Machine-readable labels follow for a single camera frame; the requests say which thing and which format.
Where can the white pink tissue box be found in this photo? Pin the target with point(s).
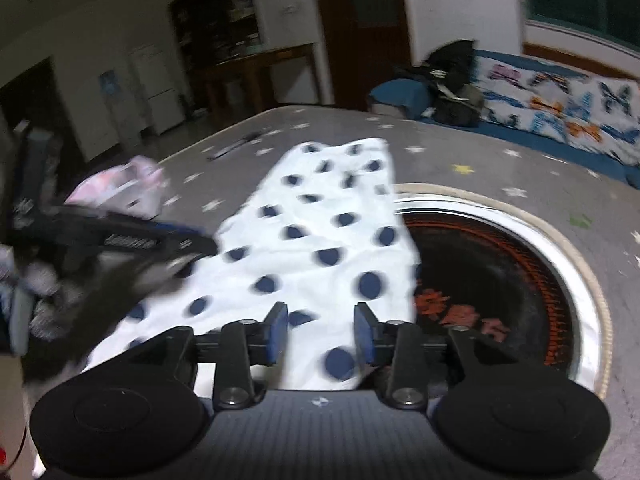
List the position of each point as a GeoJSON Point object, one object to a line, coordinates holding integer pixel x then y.
{"type": "Point", "coordinates": [137, 188]}

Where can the dark wooden door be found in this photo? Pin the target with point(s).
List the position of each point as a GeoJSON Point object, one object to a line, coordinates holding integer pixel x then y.
{"type": "Point", "coordinates": [367, 42]}

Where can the blue sofa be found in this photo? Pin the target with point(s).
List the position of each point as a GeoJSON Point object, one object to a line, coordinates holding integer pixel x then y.
{"type": "Point", "coordinates": [592, 161]}

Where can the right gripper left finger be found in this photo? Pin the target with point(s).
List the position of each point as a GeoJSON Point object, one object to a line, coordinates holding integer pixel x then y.
{"type": "Point", "coordinates": [242, 345]}

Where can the wooden display cabinet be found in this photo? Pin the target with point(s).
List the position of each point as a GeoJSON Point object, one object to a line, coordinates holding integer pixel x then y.
{"type": "Point", "coordinates": [208, 33]}

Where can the butterfly print pillow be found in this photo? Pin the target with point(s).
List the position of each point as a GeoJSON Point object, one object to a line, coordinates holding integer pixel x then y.
{"type": "Point", "coordinates": [591, 113]}

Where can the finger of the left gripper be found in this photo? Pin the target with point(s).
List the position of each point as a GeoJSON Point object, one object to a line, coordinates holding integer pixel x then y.
{"type": "Point", "coordinates": [95, 230]}

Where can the black bag on sofa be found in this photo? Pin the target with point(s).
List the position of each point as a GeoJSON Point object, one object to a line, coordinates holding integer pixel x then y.
{"type": "Point", "coordinates": [446, 74]}

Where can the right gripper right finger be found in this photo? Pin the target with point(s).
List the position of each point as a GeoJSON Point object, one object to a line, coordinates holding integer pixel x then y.
{"type": "Point", "coordinates": [394, 350]}

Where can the white polka dot garment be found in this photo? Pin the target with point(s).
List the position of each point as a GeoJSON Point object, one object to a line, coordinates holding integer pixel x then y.
{"type": "Point", "coordinates": [320, 234]}

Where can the black pen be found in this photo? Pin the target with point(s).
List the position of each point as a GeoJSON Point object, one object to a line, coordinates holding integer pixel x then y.
{"type": "Point", "coordinates": [248, 139]}

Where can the wooden side table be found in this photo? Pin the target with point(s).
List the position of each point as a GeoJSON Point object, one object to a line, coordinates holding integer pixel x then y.
{"type": "Point", "coordinates": [254, 71]}

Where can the white refrigerator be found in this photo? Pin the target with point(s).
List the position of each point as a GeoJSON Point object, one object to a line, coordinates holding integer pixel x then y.
{"type": "Point", "coordinates": [159, 94]}

